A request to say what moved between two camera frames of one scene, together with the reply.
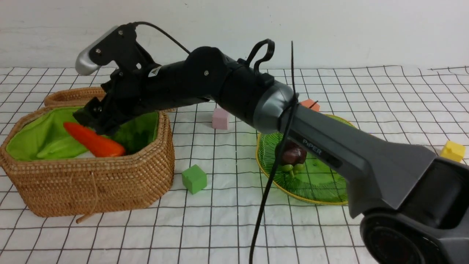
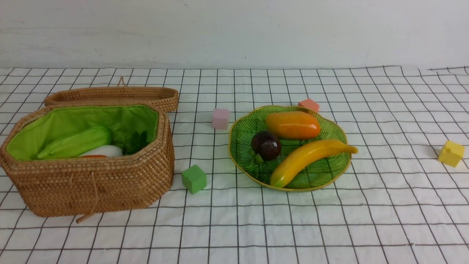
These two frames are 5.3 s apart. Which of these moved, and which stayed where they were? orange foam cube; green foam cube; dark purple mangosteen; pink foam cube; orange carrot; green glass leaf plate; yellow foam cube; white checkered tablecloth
Moved: orange carrot; green glass leaf plate; dark purple mangosteen
Stayed: yellow foam cube; orange foam cube; green foam cube; white checkered tablecloth; pink foam cube
